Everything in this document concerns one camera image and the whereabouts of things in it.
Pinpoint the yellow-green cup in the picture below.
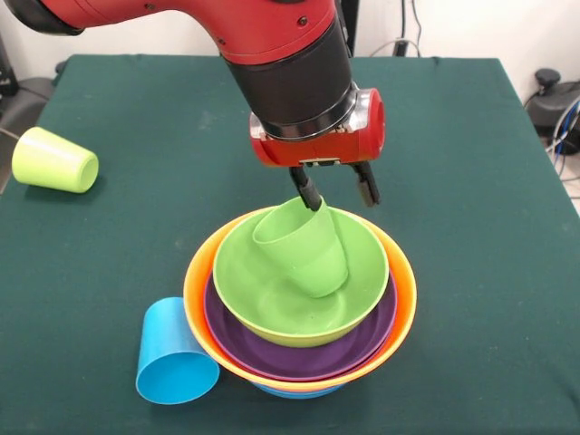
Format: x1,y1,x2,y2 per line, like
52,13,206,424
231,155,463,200
11,126,100,195

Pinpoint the black hanging cable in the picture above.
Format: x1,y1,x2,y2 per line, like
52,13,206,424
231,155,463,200
398,0,426,58

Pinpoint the black equipment box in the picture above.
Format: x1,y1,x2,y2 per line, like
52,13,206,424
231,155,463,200
0,34,20,97

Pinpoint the green bowl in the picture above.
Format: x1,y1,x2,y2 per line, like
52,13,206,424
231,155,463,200
212,207,391,349

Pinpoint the grey pedestal foot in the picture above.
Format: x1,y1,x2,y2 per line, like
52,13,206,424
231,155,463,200
0,61,67,137
525,67,580,137

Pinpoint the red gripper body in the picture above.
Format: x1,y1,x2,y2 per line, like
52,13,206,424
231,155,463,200
249,87,387,169

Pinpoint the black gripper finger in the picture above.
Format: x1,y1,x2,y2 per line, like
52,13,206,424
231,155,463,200
347,160,382,209
288,166,324,213

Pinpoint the orange bowl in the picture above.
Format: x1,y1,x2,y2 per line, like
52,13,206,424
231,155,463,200
183,206,418,382
246,377,362,393

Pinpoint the blue cup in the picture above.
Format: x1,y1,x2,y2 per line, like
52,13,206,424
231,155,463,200
135,296,221,405

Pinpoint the dark green table cloth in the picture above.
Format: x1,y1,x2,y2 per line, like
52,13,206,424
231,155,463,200
0,53,580,435

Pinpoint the green cup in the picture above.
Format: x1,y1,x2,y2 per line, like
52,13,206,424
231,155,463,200
287,244,350,300
251,195,346,276

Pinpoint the blue bowl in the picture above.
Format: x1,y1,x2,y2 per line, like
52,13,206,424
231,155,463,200
254,382,346,400

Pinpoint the tangle of cables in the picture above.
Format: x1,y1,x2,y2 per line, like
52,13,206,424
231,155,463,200
546,99,580,182

